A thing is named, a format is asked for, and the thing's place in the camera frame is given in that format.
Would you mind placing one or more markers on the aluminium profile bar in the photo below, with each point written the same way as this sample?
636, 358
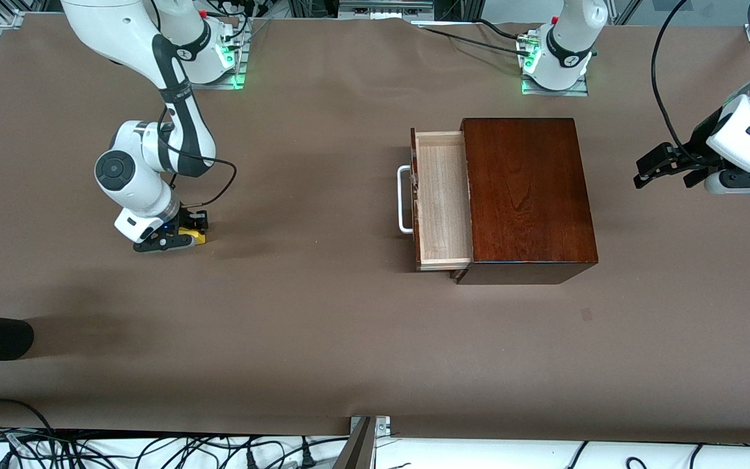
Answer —
355, 449

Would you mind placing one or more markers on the yellow wooden block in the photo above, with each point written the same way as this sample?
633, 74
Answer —
198, 238

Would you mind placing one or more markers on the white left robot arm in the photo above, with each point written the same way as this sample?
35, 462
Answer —
570, 39

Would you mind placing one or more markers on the metal base plate right arm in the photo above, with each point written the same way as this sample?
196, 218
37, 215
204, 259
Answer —
239, 65

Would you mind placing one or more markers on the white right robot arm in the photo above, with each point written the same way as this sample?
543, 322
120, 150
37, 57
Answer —
121, 26

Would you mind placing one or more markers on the small clear tape patch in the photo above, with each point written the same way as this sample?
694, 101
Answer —
586, 314

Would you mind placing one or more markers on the small metal corner bracket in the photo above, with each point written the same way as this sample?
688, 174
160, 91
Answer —
381, 425

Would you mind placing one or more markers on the dark red wooden cabinet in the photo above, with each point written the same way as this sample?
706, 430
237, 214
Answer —
531, 195

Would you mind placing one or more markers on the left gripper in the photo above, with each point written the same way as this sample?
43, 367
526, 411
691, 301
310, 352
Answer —
699, 142

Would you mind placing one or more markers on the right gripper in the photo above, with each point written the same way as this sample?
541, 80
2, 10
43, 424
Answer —
191, 219

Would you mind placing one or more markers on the metal equipment rail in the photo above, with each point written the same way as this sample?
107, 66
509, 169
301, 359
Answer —
385, 8

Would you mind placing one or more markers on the metal base plate left arm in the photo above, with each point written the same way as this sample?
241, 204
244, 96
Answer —
570, 92

